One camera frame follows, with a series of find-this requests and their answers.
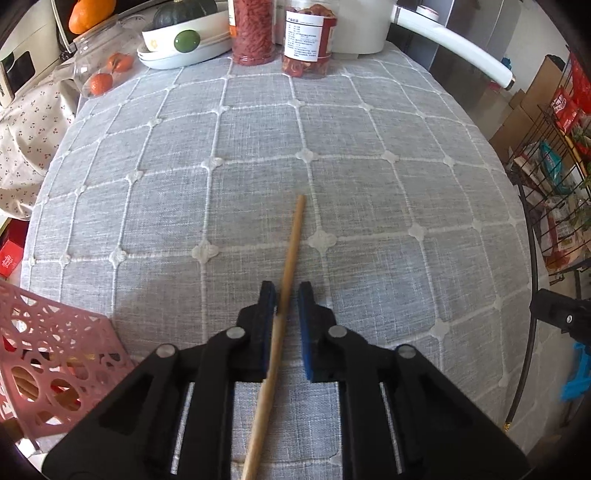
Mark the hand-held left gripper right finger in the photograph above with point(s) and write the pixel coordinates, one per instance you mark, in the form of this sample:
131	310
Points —
304	341

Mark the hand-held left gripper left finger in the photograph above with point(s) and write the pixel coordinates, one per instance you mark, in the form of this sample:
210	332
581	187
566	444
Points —
268	300

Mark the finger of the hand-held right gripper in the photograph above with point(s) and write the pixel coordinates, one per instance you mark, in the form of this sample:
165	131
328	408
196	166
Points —
568	314

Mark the wooden chopstick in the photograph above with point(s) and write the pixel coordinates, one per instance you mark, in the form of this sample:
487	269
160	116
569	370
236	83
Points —
289	258

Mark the pink plastic basket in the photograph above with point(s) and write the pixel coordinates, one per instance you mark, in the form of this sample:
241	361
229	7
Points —
51	427

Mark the blue plastic stool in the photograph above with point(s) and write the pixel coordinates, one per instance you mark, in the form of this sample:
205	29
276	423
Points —
577	374

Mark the blue packet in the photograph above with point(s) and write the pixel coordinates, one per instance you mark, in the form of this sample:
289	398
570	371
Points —
554	161

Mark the red snack packet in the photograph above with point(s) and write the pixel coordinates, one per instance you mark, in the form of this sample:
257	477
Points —
565	110

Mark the cardboard box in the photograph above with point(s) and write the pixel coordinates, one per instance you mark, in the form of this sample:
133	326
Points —
531	106

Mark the white plate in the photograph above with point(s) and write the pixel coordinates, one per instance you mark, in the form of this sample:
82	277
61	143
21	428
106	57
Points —
161	62

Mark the labelled jar of dried fruit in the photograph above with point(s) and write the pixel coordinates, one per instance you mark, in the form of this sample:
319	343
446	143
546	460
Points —
307	41

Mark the red box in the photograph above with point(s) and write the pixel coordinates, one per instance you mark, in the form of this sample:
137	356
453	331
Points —
9	254

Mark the jar of red goji berries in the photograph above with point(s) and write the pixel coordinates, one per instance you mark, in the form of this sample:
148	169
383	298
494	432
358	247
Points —
251	32

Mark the small tangerine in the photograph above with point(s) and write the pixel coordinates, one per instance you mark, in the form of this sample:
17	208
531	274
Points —
121	62
100	84

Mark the floral cloth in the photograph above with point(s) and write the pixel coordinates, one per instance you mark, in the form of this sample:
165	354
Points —
32	138

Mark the white electric pot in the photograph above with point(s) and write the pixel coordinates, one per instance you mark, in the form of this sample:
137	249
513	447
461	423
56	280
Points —
360	27

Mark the grey refrigerator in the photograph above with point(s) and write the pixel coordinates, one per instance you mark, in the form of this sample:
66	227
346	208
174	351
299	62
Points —
508	27

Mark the green kabocha pumpkin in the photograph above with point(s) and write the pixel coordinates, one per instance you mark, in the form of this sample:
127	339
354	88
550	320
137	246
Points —
184	11

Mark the clear glass jar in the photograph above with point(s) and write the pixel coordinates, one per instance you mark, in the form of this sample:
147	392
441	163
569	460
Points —
83	60

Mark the large orange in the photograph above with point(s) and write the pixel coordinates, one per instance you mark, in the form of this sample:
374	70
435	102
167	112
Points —
90	14

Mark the cream air fryer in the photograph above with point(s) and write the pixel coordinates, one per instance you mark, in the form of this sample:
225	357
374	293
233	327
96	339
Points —
27	60

